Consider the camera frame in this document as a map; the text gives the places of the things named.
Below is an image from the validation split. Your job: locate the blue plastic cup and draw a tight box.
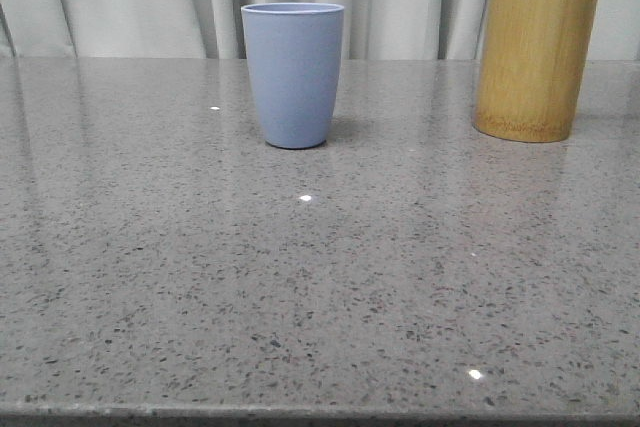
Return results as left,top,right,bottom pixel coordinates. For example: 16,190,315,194
241,2,344,149

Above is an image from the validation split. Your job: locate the bamboo cylinder holder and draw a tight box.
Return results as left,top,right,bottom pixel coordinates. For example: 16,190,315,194
473,0,598,143

